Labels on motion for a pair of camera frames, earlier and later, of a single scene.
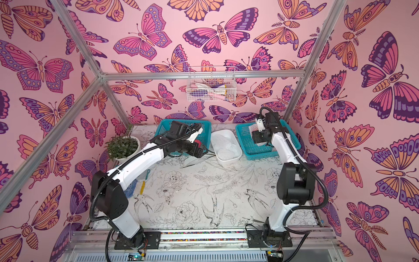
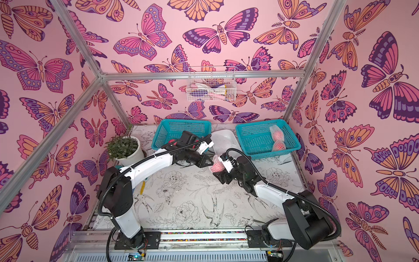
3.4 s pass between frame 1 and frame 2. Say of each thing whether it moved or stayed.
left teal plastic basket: stayed
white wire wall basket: stayed
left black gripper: moved
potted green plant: stayed
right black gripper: moved
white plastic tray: stayed
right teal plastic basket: stayed
